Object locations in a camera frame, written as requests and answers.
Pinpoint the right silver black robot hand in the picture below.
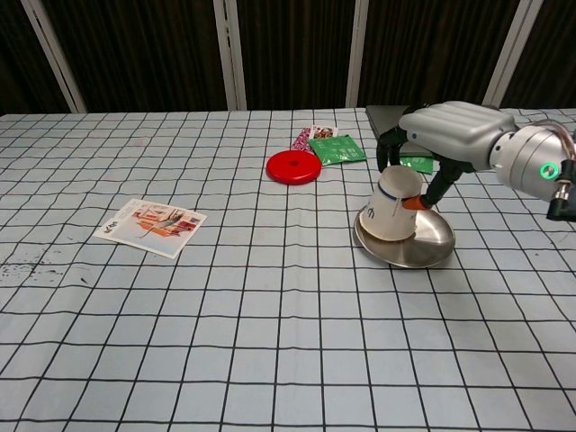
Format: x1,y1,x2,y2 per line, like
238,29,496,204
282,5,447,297
376,101,517,212

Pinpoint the pink patterned packet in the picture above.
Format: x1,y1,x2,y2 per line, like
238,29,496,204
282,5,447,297
290,127,314,152

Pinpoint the illustrated postcard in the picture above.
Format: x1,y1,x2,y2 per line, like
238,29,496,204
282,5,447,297
93,198,208,260

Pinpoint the silver metal plate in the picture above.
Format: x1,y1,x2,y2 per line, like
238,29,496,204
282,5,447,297
353,207,455,270

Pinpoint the green foil packet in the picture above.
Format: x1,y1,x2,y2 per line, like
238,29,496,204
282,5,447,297
398,154,435,175
308,133,368,167

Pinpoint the white paper cup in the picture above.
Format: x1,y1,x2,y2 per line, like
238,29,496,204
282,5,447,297
359,165,424,242

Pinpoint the grey closed laptop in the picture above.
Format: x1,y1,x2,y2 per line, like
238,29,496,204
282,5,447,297
364,104,501,139

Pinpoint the blue checkered tablecloth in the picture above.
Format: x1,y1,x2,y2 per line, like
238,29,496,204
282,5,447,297
0,106,576,432

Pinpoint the white frame post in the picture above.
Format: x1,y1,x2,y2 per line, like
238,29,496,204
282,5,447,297
345,0,371,109
213,0,248,112
20,0,87,113
483,0,540,108

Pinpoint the red round plastic disc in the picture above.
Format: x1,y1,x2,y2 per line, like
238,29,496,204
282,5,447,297
265,150,323,186

